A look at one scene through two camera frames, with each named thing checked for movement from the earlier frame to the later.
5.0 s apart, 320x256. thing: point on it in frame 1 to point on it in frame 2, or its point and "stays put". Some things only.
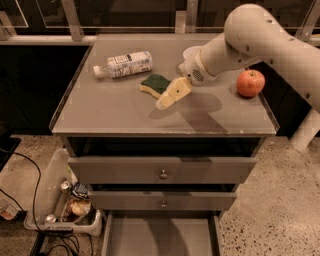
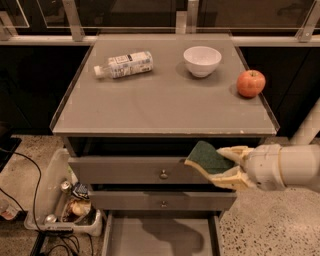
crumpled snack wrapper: (79, 211) stays put
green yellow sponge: (154, 84) to (208, 160)
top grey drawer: (160, 170) stays put
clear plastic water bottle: (125, 65) stays put
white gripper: (192, 69) to (262, 167)
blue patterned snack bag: (81, 190) stays put
